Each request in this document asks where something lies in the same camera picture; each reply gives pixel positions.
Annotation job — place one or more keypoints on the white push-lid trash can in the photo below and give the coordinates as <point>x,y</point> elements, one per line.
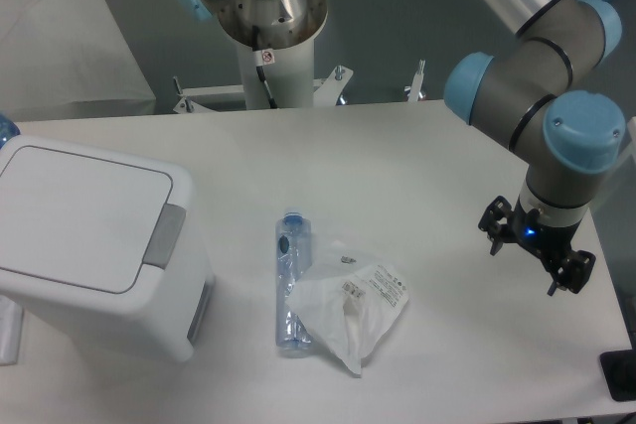
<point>103,246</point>

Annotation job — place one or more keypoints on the black device at table edge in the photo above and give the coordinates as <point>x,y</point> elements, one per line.
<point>619,371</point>

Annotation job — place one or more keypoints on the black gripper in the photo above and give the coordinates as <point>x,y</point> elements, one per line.
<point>570,269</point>

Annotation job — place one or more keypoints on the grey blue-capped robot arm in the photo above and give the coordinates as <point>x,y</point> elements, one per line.
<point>526,102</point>

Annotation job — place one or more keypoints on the crumpled clear plastic bag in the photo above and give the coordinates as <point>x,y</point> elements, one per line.
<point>348,300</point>

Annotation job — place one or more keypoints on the white printed cloth cover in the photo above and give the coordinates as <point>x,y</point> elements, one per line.
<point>57,53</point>

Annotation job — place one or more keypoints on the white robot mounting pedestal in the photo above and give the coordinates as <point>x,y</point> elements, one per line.
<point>274,41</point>

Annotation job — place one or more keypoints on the clear plastic water bottle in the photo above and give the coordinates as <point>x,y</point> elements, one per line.
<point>293,247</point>

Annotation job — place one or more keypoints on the white clamp bracket with bolt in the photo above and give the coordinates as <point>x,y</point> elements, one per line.
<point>415,92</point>

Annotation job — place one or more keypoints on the blue bottle behind trash can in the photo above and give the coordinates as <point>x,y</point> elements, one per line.
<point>8,130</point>

